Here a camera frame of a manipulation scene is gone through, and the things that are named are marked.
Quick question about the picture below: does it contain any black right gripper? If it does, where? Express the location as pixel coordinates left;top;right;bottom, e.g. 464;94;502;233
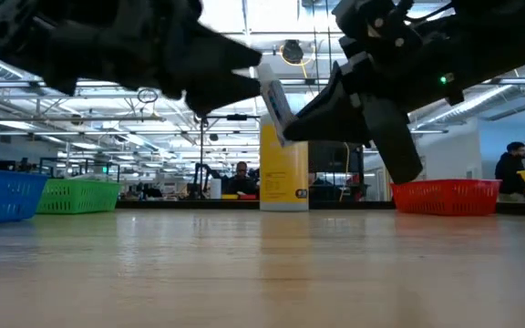
283;38;446;184

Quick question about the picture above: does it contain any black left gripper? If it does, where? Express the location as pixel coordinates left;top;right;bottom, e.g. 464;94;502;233
102;0;263;116

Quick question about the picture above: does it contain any white toothpaste tube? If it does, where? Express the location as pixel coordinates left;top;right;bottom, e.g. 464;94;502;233
253;63;298;148

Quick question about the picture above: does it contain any blue plastic basket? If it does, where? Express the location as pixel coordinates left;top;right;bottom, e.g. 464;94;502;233
0;169;49;227

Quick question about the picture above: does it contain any black monitor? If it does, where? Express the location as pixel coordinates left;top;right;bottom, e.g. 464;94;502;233
307;140;366;173

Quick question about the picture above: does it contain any yellow wipes canister white lid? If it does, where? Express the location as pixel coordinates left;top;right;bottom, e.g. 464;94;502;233
259;113;310;212

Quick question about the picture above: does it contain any person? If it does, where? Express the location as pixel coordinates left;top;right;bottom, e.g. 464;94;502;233
225;160;260;196
494;140;525;202

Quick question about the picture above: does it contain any red plastic basket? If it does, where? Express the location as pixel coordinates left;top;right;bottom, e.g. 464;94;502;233
389;179;503;217

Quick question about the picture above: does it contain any green plastic basket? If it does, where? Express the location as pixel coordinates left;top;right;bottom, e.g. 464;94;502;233
36;179;122;215

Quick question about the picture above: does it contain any black ceiling cord reel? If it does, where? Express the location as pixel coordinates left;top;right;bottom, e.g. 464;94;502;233
280;39;305;65

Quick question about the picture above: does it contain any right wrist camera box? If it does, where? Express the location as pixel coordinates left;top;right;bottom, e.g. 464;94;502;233
332;0;426;63

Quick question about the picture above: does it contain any black aluminium table frame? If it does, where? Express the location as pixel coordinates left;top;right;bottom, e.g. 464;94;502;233
115;199;525;216

